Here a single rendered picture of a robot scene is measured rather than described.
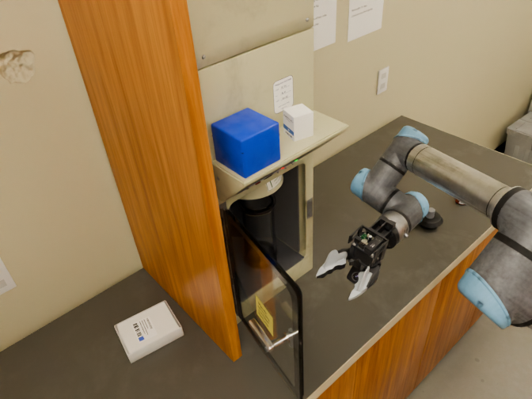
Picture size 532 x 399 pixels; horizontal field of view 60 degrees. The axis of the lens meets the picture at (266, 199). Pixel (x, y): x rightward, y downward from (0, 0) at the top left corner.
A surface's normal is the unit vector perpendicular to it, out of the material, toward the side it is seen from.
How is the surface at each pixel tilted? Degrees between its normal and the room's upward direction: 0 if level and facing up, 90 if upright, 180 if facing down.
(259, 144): 90
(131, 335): 0
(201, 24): 90
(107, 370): 0
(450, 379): 0
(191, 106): 90
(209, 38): 90
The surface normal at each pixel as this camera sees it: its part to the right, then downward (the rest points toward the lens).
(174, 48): -0.75, 0.44
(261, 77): 0.66, 0.44
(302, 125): 0.45, 0.53
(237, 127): -0.06, -0.78
